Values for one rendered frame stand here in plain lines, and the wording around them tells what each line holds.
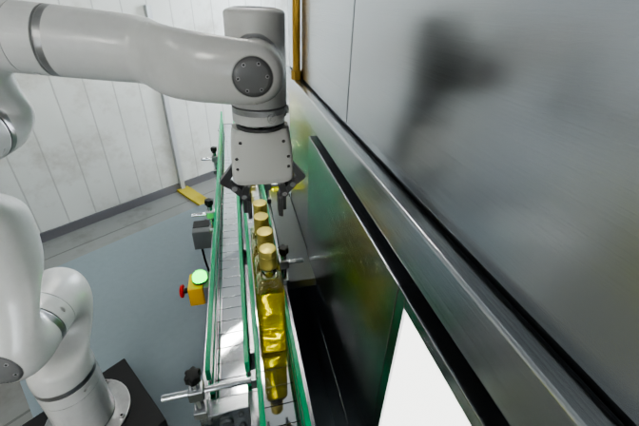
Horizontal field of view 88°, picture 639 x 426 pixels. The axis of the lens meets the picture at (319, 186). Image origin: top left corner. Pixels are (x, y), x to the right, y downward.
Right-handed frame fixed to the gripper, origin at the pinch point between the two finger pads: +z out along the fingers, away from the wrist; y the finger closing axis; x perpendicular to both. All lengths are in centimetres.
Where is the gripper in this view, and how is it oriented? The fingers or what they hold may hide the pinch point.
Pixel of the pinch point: (264, 204)
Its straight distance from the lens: 61.1
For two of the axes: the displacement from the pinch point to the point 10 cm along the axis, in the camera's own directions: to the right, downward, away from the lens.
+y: -9.7, 0.8, -2.1
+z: -0.3, 8.8, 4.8
